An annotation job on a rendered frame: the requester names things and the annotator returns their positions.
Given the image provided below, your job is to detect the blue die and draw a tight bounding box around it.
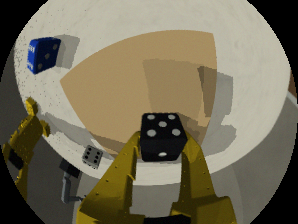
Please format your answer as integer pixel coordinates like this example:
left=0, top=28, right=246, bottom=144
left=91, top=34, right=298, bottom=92
left=27, top=37, right=61, bottom=75

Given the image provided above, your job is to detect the tan flat mat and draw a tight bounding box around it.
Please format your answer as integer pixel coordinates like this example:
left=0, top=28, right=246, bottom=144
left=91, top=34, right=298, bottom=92
left=60, top=30, right=217, bottom=159

